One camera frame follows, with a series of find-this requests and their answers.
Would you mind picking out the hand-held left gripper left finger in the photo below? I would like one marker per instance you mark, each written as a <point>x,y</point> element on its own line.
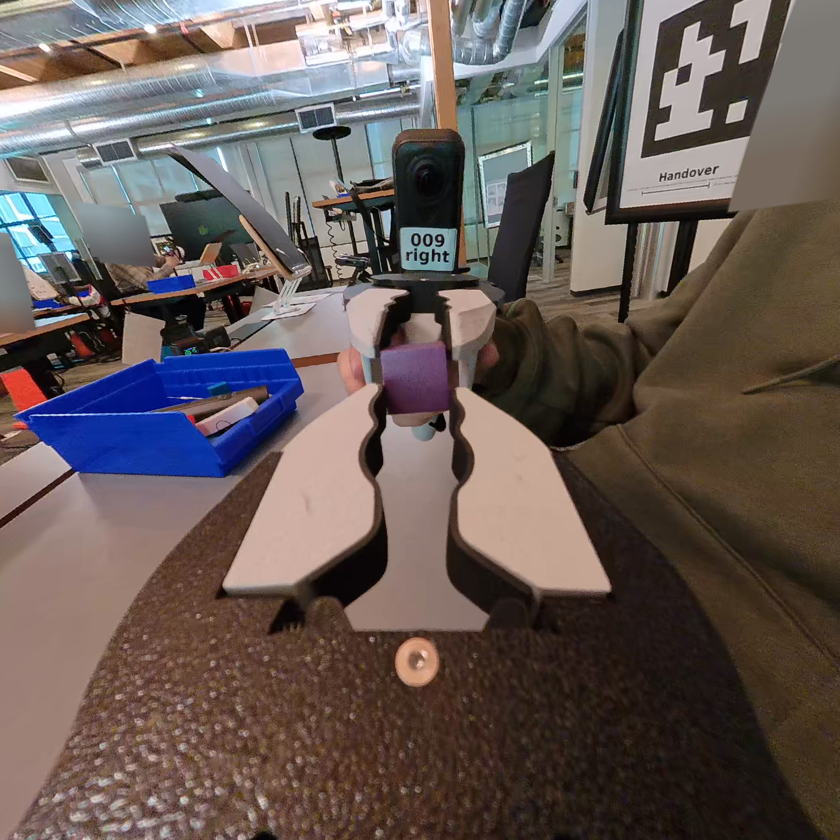
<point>308,499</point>

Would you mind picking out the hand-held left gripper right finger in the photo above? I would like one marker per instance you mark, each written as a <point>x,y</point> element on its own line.
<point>525,505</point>

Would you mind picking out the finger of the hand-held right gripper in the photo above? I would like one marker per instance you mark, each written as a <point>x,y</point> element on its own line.
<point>367,328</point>
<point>469,328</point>

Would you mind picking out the purple cube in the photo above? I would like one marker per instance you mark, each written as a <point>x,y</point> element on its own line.
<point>415,379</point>

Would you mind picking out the person's right forearm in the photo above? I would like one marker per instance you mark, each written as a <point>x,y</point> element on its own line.
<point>577,367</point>

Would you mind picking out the person's right hand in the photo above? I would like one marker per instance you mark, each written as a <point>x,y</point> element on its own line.
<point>351,371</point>

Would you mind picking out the wooden standing desk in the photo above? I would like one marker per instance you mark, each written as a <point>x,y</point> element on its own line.
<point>361,200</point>

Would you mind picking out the white paper sheet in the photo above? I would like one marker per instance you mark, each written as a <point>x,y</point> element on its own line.
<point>298,305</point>

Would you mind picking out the clear laptop stand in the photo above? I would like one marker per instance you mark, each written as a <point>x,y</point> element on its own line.
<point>287,292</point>

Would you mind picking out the black office chair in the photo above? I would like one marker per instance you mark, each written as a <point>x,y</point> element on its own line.
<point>522,223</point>

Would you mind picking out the black floor lamp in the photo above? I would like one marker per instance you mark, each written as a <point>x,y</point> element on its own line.
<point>333,141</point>

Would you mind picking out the small white box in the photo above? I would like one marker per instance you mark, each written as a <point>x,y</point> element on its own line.
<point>226,417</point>

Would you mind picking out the ceiling air vent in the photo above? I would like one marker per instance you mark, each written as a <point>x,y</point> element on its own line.
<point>116,151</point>
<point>316,117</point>

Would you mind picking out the small red box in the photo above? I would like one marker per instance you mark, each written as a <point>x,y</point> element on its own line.
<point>222,273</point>

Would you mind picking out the black device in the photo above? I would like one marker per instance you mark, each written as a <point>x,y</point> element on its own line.
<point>197,341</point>

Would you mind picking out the tilted open laptop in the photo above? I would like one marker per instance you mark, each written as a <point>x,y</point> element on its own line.
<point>236,203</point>

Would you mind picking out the blue plastic bin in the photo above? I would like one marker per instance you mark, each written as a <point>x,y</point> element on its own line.
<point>124,439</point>

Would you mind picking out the person's olive hoodie torso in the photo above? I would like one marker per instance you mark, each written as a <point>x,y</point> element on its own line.
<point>722,525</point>

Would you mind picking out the dark computer monitor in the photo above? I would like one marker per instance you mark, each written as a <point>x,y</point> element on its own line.
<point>197,226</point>

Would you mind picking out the small blue bin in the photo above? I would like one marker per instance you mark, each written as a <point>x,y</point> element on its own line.
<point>170,284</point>

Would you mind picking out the black easel stand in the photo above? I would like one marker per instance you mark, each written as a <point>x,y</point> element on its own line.
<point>682,262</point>

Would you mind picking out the framed tag sign board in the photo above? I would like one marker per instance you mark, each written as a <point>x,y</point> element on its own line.
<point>695,79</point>

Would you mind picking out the orange box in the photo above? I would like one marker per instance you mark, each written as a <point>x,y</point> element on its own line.
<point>23,387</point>

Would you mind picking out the framed wall board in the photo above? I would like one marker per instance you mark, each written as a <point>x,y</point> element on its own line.
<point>504,184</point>

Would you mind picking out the wooden post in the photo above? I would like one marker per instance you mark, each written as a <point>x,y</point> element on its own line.
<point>445,85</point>

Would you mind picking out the silver air duct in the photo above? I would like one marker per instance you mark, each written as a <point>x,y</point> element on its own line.
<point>197,85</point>

